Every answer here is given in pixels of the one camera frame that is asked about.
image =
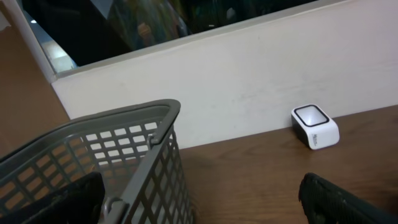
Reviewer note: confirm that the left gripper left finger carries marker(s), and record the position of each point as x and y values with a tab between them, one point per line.
77	202

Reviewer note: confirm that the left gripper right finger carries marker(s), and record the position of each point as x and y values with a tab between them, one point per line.
324	202

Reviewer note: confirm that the white barcode scanner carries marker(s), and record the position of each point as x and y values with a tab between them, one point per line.
314	127

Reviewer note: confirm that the grey plastic shopping basket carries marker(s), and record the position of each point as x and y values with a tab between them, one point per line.
135	150

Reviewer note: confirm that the dark window with frame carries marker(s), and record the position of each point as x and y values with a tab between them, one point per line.
65	35

